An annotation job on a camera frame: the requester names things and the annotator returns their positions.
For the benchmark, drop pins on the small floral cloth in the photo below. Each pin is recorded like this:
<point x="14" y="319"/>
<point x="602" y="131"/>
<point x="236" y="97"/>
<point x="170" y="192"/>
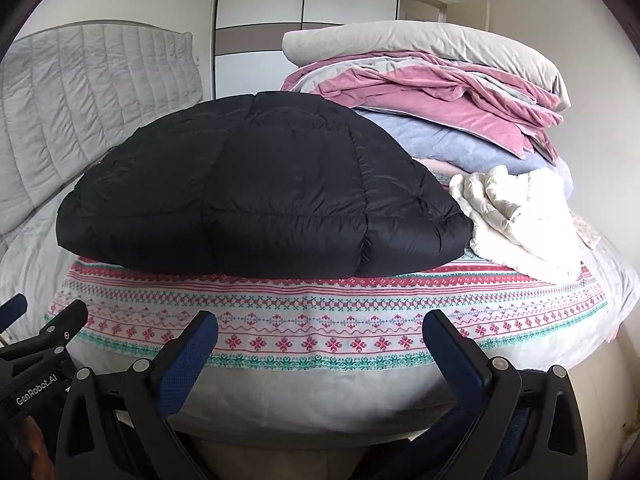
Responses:
<point x="587" y="232"/>

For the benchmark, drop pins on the light pink blanket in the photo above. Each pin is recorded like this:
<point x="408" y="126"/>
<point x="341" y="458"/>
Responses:
<point x="435" y="165"/>

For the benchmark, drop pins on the red green patterned blanket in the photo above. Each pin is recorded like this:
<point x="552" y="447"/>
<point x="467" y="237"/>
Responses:
<point x="325" y="310"/>

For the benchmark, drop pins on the grey quilted headboard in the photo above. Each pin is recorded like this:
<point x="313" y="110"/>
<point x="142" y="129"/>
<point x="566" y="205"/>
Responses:
<point x="75" y="110"/>

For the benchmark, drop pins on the black puffer jacket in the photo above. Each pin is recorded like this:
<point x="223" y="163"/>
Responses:
<point x="250" y="185"/>

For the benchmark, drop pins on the lavender blue blanket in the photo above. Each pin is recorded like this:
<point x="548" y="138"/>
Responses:
<point x="450" y="145"/>

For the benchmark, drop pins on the pink velvet blanket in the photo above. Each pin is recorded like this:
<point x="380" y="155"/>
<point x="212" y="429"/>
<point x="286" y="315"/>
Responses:
<point x="425" y="95"/>

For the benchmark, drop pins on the bed with pale grey sheet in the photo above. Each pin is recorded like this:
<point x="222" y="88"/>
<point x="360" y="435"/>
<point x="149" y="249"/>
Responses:
<point x="300" y="397"/>

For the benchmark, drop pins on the grey folded duvet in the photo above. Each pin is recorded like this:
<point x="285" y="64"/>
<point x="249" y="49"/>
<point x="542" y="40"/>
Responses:
<point x="425" y="40"/>

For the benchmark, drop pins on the person's left hand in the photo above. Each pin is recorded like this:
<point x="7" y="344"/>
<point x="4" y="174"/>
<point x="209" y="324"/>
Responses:
<point x="37" y="450"/>

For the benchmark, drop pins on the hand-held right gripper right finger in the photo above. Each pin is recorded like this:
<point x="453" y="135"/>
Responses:
<point x="457" y="360"/>

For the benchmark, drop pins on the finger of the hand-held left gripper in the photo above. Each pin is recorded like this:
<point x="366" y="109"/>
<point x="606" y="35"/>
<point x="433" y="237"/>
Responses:
<point x="12" y="310"/>
<point x="67" y="322"/>

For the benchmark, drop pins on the white room door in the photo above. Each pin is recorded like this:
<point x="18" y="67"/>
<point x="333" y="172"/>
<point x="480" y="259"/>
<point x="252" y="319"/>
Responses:
<point x="420" y="10"/>

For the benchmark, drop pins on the cream white cloth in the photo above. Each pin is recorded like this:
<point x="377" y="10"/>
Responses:
<point x="510" y="220"/>

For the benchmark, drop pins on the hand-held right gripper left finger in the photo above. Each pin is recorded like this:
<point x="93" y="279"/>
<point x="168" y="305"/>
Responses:
<point x="192" y="347"/>

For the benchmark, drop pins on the white and brown wardrobe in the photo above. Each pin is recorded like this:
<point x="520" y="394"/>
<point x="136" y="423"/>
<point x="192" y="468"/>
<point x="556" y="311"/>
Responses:
<point x="260" y="0"/>

